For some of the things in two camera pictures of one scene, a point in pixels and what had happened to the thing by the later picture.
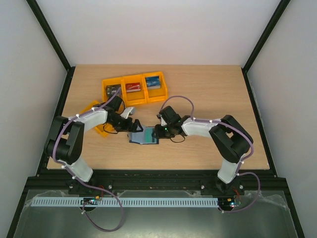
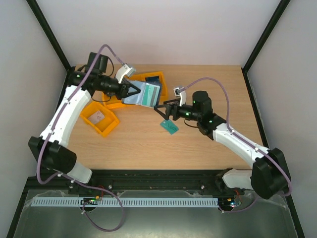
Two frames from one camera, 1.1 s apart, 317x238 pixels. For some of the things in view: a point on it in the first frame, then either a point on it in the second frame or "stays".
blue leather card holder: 140,137 -> 149,95
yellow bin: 156,94 -> 142,77
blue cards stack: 153,82 stays
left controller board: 90,201 stays
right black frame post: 277,14 stays
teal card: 148,135 -> 150,94
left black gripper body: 122,126 -> 124,87
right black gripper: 157,131 -> 171,111
